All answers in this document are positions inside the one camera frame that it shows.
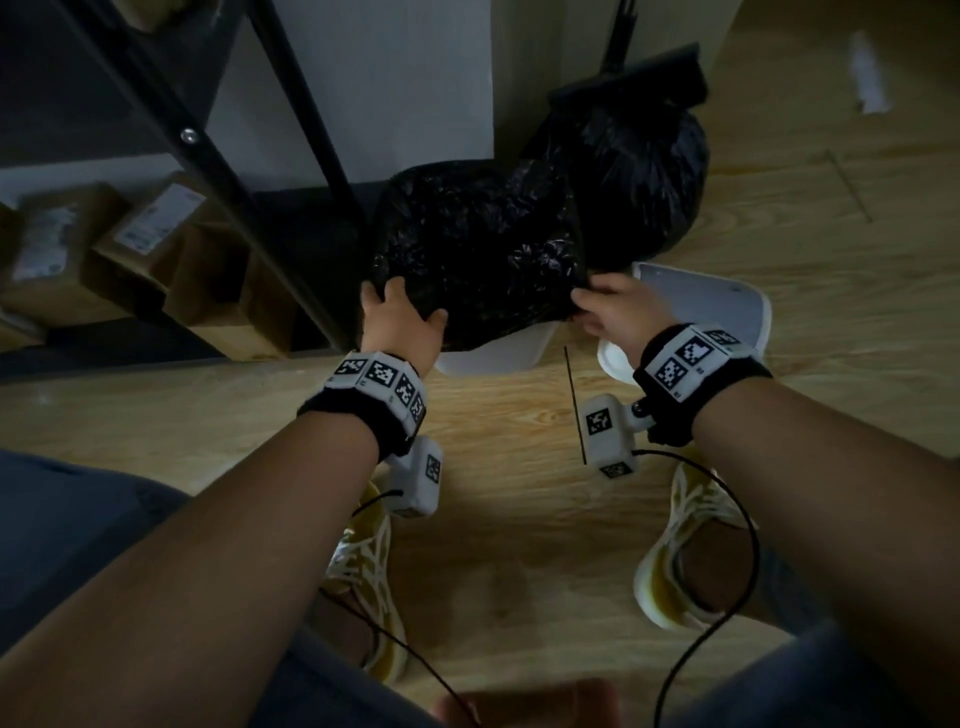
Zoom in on person's left hand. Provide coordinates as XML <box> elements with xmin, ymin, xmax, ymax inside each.
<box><xmin>360</xmin><ymin>276</ymin><xmax>450</xmax><ymax>378</ymax></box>

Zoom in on person's right hand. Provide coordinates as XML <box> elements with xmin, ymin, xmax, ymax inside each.
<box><xmin>570</xmin><ymin>272</ymin><xmax>680</xmax><ymax>369</ymax></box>

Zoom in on black bin liner bag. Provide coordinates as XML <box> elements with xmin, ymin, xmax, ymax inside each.
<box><xmin>367</xmin><ymin>157</ymin><xmax>590</xmax><ymax>354</ymax></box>

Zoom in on person's left forearm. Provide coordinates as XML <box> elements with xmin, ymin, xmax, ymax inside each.
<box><xmin>0</xmin><ymin>411</ymin><xmax>381</xmax><ymax>728</ymax></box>

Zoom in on person's right forearm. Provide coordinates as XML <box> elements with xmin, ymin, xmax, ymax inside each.
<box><xmin>691</xmin><ymin>376</ymin><xmax>960</xmax><ymax>728</ymax></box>

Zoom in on white trash bin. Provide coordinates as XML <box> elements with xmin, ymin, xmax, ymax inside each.
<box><xmin>433</xmin><ymin>321</ymin><xmax>562</xmax><ymax>378</ymax></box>

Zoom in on thin black stick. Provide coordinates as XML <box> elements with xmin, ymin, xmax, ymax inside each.
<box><xmin>563</xmin><ymin>345</ymin><xmax>588</xmax><ymax>466</ymax></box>

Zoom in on left marker wristband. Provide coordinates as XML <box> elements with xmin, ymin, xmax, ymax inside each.
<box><xmin>297</xmin><ymin>350</ymin><xmax>429</xmax><ymax>461</ymax></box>

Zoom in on marker wristband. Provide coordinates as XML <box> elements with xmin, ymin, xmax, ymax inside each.
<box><xmin>297</xmin><ymin>350</ymin><xmax>429</xmax><ymax>461</ymax></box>
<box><xmin>633</xmin><ymin>322</ymin><xmax>774</xmax><ymax>448</ymax></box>

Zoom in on right marker wristband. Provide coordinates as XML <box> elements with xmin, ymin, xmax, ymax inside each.
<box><xmin>633</xmin><ymin>322</ymin><xmax>774</xmax><ymax>448</ymax></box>

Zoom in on white bin lid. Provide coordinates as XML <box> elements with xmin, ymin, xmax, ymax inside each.
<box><xmin>596</xmin><ymin>261</ymin><xmax>774</xmax><ymax>387</ymax></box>

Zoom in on tied black trash bag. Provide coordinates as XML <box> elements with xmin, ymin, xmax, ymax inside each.
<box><xmin>525</xmin><ymin>90</ymin><xmax>711</xmax><ymax>271</ymax></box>

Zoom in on plain cardboard box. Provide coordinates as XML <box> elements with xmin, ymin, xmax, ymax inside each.
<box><xmin>163</xmin><ymin>223</ymin><xmax>297</xmax><ymax>363</ymax></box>

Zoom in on person's right yellow white sneaker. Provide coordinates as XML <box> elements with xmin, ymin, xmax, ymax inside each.
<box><xmin>632</xmin><ymin>459</ymin><xmax>751</xmax><ymax>633</ymax></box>

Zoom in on person's yellow white sneaker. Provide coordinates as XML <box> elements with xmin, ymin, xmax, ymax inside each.
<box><xmin>632</xmin><ymin>459</ymin><xmax>751</xmax><ymax>633</ymax></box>
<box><xmin>324</xmin><ymin>480</ymin><xmax>411</xmax><ymax>685</ymax></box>

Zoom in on person's left yellow white sneaker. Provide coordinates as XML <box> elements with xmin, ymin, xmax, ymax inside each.
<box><xmin>324</xmin><ymin>480</ymin><xmax>411</xmax><ymax>685</ymax></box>

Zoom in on cardboard box with white label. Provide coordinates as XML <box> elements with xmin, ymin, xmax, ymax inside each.
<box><xmin>91</xmin><ymin>174</ymin><xmax>226</xmax><ymax>290</ymax></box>
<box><xmin>0</xmin><ymin>183</ymin><xmax>132</xmax><ymax>329</ymax></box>

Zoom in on black metal shelf rack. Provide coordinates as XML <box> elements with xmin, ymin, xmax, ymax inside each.
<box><xmin>0</xmin><ymin>0</ymin><xmax>370</xmax><ymax>385</ymax></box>

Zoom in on white paper scrap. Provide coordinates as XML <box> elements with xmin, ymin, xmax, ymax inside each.
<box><xmin>849</xmin><ymin>30</ymin><xmax>894</xmax><ymax>116</ymax></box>

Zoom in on person's grey shorts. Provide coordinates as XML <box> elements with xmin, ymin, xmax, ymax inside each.
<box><xmin>0</xmin><ymin>448</ymin><xmax>935</xmax><ymax>728</ymax></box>

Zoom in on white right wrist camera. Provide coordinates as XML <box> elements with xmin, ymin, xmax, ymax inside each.
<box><xmin>576</xmin><ymin>394</ymin><xmax>657</xmax><ymax>480</ymax></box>

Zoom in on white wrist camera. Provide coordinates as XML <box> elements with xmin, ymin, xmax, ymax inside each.
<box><xmin>382</xmin><ymin>435</ymin><xmax>445</xmax><ymax>519</ymax></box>
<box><xmin>576</xmin><ymin>394</ymin><xmax>657</xmax><ymax>480</ymax></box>

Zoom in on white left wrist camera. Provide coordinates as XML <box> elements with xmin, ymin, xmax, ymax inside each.
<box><xmin>382</xmin><ymin>435</ymin><xmax>445</xmax><ymax>519</ymax></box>

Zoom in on black dustpan with handle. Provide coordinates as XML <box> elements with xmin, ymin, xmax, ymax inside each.
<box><xmin>549</xmin><ymin>0</ymin><xmax>711</xmax><ymax>110</ymax></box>

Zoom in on black right camera cable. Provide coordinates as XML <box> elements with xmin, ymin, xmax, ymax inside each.
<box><xmin>632</xmin><ymin>448</ymin><xmax>762</xmax><ymax>728</ymax></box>

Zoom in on black camera cable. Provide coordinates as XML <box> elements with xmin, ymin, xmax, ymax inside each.
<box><xmin>632</xmin><ymin>448</ymin><xmax>762</xmax><ymax>728</ymax></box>
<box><xmin>318</xmin><ymin>488</ymin><xmax>481</xmax><ymax>728</ymax></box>

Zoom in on black left camera cable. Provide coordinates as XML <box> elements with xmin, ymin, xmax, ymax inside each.
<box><xmin>318</xmin><ymin>488</ymin><xmax>481</xmax><ymax>728</ymax></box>

